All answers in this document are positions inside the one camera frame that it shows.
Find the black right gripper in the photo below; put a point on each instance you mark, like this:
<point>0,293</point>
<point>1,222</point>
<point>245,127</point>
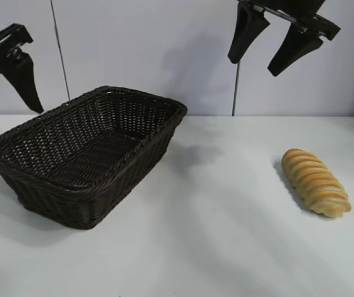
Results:
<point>291,9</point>

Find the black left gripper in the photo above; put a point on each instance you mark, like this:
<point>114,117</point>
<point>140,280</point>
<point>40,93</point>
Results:
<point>6,40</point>

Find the dark brown woven basket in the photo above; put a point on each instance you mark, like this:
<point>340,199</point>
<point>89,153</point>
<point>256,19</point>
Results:
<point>71,148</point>

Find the long twisted bread loaf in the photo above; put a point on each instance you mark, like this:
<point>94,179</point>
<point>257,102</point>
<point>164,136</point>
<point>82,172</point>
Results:
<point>313,182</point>

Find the thin metal rod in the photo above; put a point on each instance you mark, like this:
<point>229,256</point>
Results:
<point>235,86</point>
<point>62,62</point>

